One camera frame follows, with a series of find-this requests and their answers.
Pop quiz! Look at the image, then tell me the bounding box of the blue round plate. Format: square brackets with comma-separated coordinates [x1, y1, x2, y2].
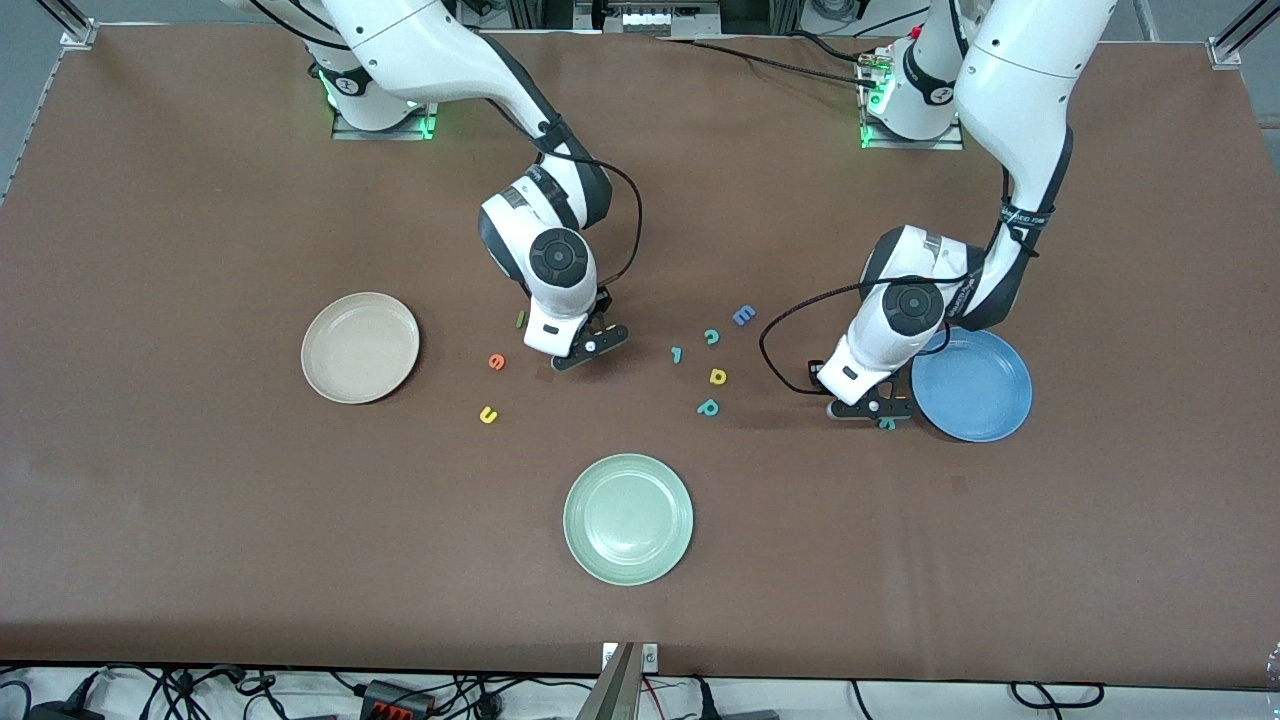
[908, 327, 1033, 444]

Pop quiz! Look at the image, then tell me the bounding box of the beige round plate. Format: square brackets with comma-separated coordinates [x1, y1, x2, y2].
[300, 291, 421, 405]

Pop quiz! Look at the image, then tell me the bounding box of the pale green round plate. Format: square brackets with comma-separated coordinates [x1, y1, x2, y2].
[563, 453, 695, 587]

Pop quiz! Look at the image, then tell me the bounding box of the grey equipment box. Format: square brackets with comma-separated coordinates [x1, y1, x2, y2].
[575, 0, 723, 39]

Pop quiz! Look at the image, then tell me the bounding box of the aluminium profile bar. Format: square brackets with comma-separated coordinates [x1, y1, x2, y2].
[575, 640, 646, 720]

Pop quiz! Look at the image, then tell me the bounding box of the black red power strip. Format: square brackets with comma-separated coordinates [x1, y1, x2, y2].
[358, 679, 437, 720]

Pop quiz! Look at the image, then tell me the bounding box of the brown table mat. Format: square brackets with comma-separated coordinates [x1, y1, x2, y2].
[0, 22, 1280, 691]

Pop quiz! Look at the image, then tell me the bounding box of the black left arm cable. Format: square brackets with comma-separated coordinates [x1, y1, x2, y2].
[758, 165, 1046, 396]

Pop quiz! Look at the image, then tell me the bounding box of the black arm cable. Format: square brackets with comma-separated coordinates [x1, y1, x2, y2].
[470, 30, 645, 293]
[758, 165, 1046, 396]

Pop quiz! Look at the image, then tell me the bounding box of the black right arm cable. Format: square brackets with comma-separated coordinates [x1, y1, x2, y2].
[470, 30, 645, 293]

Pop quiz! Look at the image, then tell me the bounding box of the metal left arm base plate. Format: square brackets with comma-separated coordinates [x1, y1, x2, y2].
[858, 45, 967, 152]

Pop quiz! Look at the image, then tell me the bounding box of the long black table cable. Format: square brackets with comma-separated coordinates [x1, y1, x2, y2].
[655, 35, 881, 89]

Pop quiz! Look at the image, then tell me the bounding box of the short black table cable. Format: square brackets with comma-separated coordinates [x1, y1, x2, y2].
[790, 30, 863, 63]

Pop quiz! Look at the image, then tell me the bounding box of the black looped floor cable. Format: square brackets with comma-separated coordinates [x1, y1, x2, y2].
[1008, 680, 1107, 713]

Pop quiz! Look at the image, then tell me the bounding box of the aluminium frame post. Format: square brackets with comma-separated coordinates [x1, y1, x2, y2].
[1207, 0, 1280, 69]
[35, 0, 99, 51]

